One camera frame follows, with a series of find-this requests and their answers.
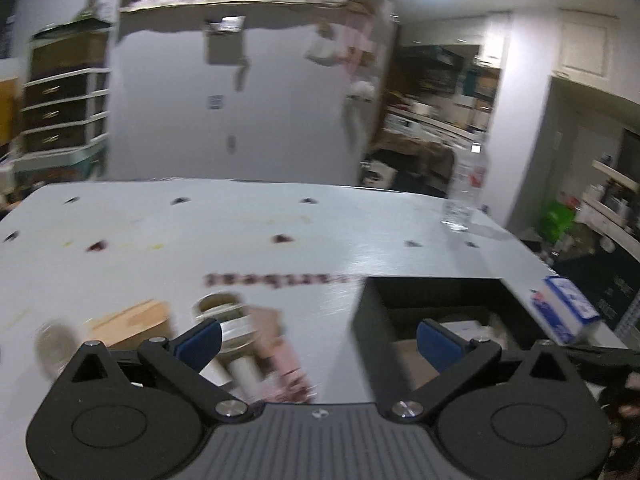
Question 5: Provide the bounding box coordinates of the pink plastic toy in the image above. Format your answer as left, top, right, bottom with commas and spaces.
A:
249, 305, 318, 404

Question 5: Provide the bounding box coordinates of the white drawer cabinet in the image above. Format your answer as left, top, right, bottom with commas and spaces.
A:
21, 20, 112, 182

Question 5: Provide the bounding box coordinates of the black box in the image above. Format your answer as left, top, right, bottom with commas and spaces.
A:
351, 277, 552, 403

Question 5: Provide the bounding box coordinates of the blue and white tissue box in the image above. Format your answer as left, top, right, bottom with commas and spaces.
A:
529, 275, 601, 345

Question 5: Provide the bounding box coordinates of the green basket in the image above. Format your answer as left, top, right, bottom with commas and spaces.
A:
537, 200, 577, 247

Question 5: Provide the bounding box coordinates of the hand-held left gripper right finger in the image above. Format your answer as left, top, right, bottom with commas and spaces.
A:
383, 318, 589, 421

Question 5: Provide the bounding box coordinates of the clear plastic water bottle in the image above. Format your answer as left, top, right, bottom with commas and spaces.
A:
439, 144, 490, 232

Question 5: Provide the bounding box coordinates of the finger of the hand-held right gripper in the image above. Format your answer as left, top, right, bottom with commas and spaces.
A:
566, 344, 635, 367

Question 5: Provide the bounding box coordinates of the rounded wooden block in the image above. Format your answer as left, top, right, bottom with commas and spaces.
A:
89, 300, 172, 352

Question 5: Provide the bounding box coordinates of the white cylinder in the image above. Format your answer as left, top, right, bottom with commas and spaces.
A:
228, 355, 263, 388

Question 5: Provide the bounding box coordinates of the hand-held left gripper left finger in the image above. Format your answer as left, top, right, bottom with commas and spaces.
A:
56, 318, 253, 421

